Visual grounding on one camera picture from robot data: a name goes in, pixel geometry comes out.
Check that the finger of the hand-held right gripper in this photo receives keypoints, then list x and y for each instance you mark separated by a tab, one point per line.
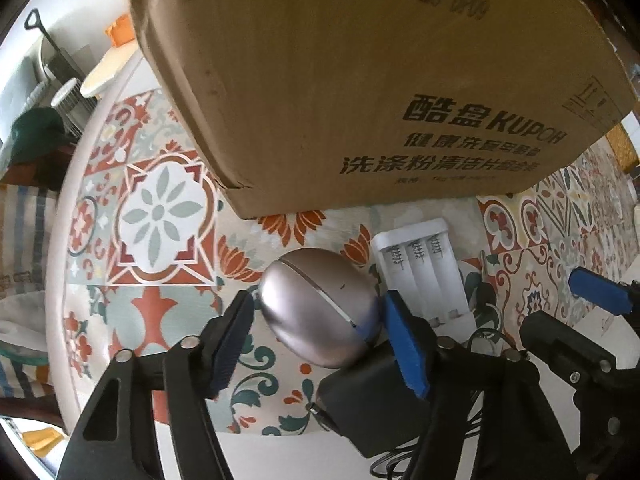
600	290
565	345

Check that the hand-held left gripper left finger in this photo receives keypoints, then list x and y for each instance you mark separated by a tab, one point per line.
232	347

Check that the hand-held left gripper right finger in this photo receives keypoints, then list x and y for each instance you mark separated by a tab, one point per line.
407	350

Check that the metallic egg-shaped device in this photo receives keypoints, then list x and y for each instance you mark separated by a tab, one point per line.
310	305

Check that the brown cardboard box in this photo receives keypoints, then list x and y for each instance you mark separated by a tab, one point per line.
350	85

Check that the white battery charger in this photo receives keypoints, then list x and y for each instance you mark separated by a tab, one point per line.
425	270

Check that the patterned tile-print table runner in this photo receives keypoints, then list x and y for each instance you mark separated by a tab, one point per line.
160	210

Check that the yellow object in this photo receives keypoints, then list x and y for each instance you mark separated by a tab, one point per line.
42	442

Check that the striped cloth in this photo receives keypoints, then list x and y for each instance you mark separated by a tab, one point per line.
25	240

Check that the green stool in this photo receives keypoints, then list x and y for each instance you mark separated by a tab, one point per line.
37	132

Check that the white round slatted bin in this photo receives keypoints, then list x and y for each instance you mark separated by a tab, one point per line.
72	105

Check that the cream small side table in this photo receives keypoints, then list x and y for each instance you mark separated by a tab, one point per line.
112	70

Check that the grey sofa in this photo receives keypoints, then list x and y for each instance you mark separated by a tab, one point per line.
20	95

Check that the orange plastic crate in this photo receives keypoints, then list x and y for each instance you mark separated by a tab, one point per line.
121	30

